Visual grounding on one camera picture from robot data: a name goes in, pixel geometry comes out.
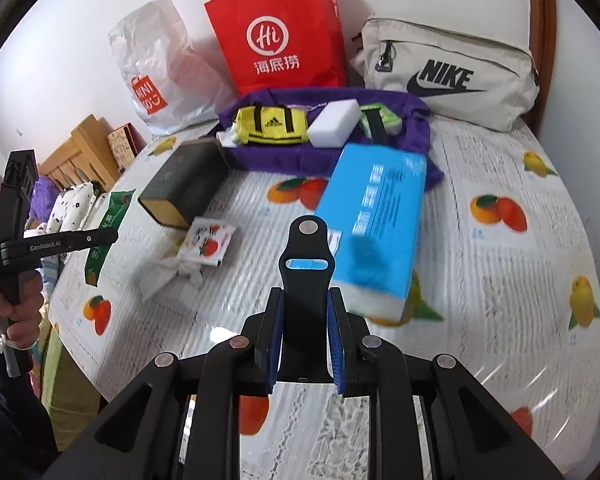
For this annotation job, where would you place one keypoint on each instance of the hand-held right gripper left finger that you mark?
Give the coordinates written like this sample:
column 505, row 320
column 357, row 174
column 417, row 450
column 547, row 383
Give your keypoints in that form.
column 275, row 350

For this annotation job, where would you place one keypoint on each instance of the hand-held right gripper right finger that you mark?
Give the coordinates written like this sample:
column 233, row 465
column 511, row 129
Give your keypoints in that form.
column 336, row 350

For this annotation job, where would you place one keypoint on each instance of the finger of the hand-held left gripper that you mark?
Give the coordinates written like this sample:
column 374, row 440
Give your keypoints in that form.
column 100, row 239

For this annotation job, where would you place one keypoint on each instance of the blue tissue pack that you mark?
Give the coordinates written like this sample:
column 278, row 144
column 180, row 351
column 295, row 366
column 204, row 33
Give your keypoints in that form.
column 375, row 210

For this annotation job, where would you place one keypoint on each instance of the yellow zip pouch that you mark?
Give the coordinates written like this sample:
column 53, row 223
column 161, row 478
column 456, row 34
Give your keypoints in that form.
column 270, row 125

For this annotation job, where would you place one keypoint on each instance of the white sponge block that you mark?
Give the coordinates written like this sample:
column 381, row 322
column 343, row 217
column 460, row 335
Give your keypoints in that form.
column 332, row 122

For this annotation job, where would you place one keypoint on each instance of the person's left forearm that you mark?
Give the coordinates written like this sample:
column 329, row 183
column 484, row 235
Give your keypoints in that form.
column 10, row 410

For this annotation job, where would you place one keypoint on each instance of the person's left hand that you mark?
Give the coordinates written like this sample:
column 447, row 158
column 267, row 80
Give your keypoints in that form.
column 22, row 322

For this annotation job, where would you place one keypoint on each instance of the green snack packet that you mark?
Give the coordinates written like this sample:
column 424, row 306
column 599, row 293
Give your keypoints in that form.
column 112, row 215

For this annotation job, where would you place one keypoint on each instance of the white dotted cloth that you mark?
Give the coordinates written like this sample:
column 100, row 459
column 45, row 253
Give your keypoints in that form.
column 72, row 205

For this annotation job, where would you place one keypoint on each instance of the purple fluffy cloth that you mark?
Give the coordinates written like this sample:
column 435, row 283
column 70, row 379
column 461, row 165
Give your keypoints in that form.
column 44, row 197

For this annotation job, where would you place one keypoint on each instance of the crumpled white tissue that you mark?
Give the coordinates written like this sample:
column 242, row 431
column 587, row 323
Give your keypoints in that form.
column 167, row 275

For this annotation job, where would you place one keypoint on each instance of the brown printed box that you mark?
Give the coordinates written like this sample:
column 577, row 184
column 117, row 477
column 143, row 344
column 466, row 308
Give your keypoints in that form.
column 125, row 145

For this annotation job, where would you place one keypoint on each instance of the wooden chair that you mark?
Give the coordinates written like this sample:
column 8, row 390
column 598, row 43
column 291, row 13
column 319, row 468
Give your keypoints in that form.
column 87, row 140

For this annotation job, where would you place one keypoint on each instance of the dark green tin box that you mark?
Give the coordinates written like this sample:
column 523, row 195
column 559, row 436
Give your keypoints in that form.
column 185, row 180

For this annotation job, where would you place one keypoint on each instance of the strawberry print packet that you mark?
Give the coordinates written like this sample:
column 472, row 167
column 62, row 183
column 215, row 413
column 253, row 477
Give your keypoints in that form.
column 207, row 240

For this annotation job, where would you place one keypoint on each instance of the light green cloth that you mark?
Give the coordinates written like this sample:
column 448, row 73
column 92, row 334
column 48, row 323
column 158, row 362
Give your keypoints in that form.
column 67, row 365

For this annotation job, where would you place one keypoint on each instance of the fruit print tablecloth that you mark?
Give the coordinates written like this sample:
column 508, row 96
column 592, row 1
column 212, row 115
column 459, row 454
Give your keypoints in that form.
column 480, row 285

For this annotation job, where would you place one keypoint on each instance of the white plastic shopping bag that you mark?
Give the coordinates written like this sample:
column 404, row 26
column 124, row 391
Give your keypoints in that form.
column 180, row 75

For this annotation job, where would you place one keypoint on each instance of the purple towel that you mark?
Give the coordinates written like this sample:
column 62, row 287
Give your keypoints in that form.
column 280, row 160

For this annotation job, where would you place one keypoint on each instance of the small green box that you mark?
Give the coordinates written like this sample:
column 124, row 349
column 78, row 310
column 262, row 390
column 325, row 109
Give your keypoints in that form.
column 394, row 120

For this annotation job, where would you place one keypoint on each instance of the red paper bag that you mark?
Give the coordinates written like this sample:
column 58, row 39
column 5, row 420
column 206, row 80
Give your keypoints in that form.
column 300, row 5

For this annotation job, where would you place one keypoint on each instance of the beige waist bag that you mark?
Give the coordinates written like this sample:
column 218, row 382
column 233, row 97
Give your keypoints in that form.
column 455, row 45

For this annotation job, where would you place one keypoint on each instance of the wooden door frame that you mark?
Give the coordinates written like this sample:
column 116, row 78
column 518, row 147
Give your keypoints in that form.
column 540, row 10

